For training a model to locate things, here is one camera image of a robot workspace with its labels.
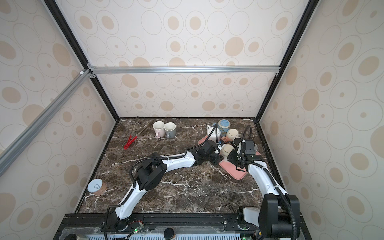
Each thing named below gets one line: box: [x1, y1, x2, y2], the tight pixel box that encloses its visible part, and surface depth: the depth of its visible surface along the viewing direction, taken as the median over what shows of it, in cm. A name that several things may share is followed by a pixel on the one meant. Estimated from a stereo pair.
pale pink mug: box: [153, 121, 165, 137], surface depth 105 cm
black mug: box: [232, 137, 243, 147], surface depth 97 cm
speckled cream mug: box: [220, 143, 235, 158], surface depth 92 cm
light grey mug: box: [164, 122, 176, 138], surface depth 105 cm
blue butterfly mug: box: [217, 119, 231, 138], surface depth 105 cm
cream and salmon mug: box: [226, 128, 240, 141], surface depth 102 cm
